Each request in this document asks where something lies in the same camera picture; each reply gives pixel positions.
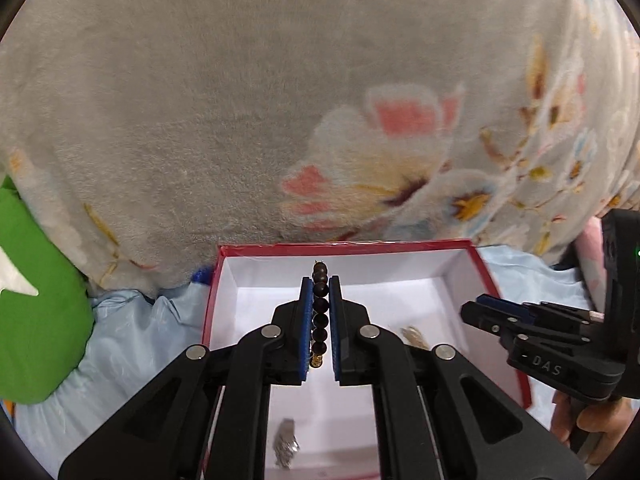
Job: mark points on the green round pillow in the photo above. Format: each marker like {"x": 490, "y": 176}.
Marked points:
{"x": 40, "y": 300}

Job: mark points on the grey floral blanket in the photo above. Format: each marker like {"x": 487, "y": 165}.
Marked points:
{"x": 250, "y": 110}

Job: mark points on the light blue bed sheet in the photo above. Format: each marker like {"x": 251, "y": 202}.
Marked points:
{"x": 135, "y": 340}

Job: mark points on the red cardboard box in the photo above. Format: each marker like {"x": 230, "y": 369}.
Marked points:
{"x": 400, "y": 285}

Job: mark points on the person's right hand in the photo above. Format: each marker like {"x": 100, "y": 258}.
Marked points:
{"x": 600, "y": 425}

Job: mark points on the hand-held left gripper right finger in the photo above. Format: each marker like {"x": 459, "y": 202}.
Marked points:
{"x": 337, "y": 330}

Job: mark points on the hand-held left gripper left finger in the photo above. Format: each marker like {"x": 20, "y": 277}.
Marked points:
{"x": 305, "y": 330}

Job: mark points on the silver watch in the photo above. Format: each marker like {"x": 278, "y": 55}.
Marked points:
{"x": 286, "y": 442}

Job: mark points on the pink plush pillow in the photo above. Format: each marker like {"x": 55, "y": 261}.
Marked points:
{"x": 590, "y": 260}

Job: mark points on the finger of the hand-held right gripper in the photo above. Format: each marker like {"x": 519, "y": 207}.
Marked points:
{"x": 500, "y": 304}
{"x": 485, "y": 317}

